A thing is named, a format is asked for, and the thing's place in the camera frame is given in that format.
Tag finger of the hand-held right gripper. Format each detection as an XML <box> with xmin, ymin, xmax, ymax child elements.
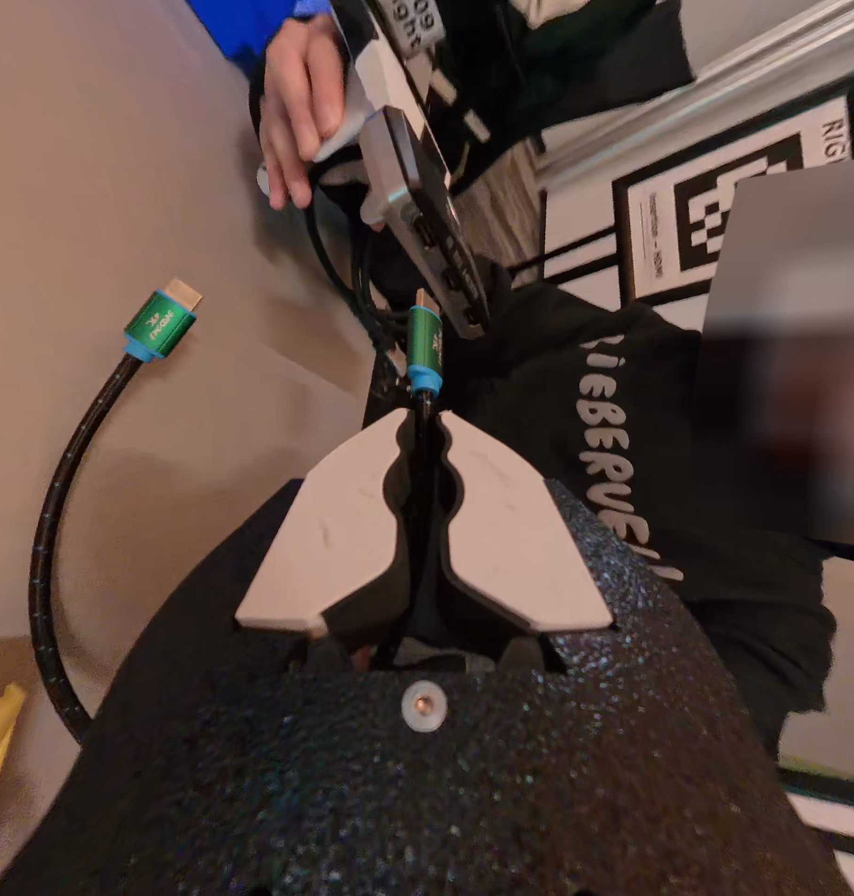
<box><xmin>356</xmin><ymin>42</ymin><xmax>440</xmax><ymax>153</ymax></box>

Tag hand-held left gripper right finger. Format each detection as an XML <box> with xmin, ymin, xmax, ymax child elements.
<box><xmin>437</xmin><ymin>410</ymin><xmax>615</xmax><ymax>634</ymax></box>

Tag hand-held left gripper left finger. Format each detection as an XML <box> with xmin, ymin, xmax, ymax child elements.
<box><xmin>234</xmin><ymin>408</ymin><xmax>414</xmax><ymax>639</ymax></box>

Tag black usb hub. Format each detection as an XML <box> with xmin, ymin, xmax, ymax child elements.
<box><xmin>360</xmin><ymin>106</ymin><xmax>492</xmax><ymax>340</ymax></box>

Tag black braided hub cable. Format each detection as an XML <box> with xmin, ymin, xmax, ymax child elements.
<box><xmin>303</xmin><ymin>161</ymin><xmax>410</xmax><ymax>379</ymax></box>

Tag black braided cable green plugs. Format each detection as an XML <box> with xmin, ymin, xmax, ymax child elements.
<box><xmin>27</xmin><ymin>276</ymin><xmax>445</xmax><ymax>746</ymax></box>

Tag person's right hand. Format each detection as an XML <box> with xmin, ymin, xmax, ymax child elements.
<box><xmin>258</xmin><ymin>13</ymin><xmax>352</xmax><ymax>211</ymax></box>

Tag blue fabric item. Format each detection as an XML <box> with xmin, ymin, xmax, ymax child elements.
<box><xmin>184</xmin><ymin>0</ymin><xmax>333</xmax><ymax>81</ymax></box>

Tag person in black hoodie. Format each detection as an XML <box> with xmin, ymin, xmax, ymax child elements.
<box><xmin>363</xmin><ymin>0</ymin><xmax>840</xmax><ymax>760</ymax></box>

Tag black white marker board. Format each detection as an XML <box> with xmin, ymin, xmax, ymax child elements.
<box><xmin>539</xmin><ymin>70</ymin><xmax>854</xmax><ymax>330</ymax></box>

